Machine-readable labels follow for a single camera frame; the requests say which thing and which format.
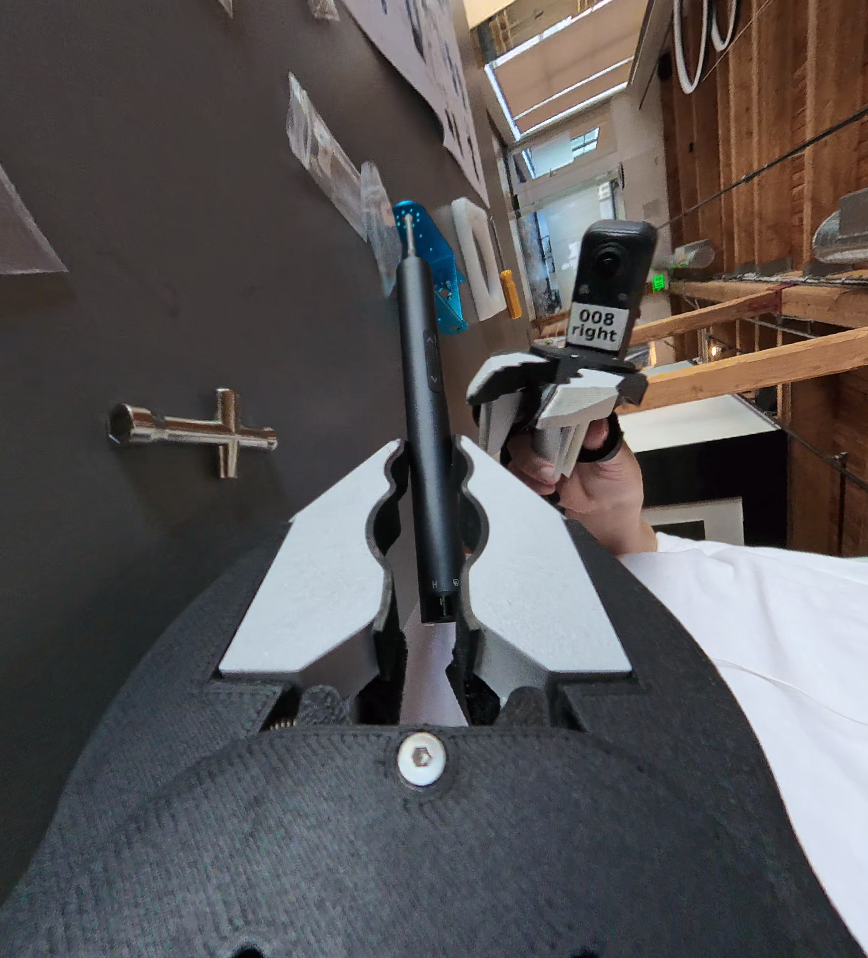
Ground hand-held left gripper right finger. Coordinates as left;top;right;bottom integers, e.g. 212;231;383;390
453;436;634;706

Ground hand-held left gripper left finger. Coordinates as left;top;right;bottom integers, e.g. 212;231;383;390
218;440;413;706

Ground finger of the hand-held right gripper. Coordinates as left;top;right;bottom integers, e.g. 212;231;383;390
530;367;651;481
466;350;553;467

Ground black electric screwdriver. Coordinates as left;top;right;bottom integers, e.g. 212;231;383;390
395;213;467;627

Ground yellow-handled screwdriver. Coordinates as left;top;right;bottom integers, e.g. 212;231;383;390
495;247;525;322

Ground blue metal bracket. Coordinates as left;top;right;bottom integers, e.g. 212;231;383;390
391;198;472;336

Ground dark grey desk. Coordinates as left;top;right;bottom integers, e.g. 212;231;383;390
0;0;526;958

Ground person's right hand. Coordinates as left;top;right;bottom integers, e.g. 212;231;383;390
505;438;657;556

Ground white foam square with hole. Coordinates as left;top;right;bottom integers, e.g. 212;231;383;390
449;196;514;323

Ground beige window roller blinds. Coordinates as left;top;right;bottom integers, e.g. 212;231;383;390
471;0;649;145

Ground metal cross wrench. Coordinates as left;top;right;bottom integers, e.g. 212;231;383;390
108;388;279;480

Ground printed instruction sheet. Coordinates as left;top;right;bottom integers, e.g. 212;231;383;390
340;0;492;208

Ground group of clear screw bags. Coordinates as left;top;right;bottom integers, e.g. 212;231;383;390
0;0;407;294

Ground white ring ceiling light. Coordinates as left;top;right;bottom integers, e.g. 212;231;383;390
672;0;710;95
707;0;740;53

